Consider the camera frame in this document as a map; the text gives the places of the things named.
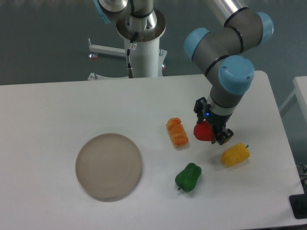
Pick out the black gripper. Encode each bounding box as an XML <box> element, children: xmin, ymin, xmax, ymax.
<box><xmin>193</xmin><ymin>97</ymin><xmax>234</xmax><ymax>145</ymax></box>

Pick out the red toy pepper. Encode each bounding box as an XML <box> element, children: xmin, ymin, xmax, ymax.
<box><xmin>193</xmin><ymin>121</ymin><xmax>213</xmax><ymax>142</ymax></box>

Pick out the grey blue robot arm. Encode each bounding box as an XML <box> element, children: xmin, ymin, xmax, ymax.
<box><xmin>94</xmin><ymin>0</ymin><xmax>273</xmax><ymax>145</ymax></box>

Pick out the yellow toy pepper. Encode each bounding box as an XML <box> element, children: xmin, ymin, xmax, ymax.
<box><xmin>221</xmin><ymin>143</ymin><xmax>250</xmax><ymax>167</ymax></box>

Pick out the green toy pepper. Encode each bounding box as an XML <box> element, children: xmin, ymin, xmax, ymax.
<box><xmin>175</xmin><ymin>162</ymin><xmax>202</xmax><ymax>192</ymax></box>

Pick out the beige round plate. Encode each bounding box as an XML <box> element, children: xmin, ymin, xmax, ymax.
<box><xmin>75</xmin><ymin>133</ymin><xmax>142</xmax><ymax>202</ymax></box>

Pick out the white side table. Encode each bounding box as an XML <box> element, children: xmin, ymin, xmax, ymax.
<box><xmin>279</xmin><ymin>76</ymin><xmax>307</xmax><ymax>120</ymax></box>

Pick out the black box at table edge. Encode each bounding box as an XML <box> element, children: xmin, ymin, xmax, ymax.
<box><xmin>289</xmin><ymin>194</ymin><xmax>307</xmax><ymax>219</ymax></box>

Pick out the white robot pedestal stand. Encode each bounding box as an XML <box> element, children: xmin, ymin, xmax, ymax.
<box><xmin>86</xmin><ymin>8</ymin><xmax>168</xmax><ymax>81</ymax></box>

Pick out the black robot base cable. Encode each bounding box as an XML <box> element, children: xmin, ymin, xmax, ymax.
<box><xmin>126</xmin><ymin>32</ymin><xmax>139</xmax><ymax>79</ymax></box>

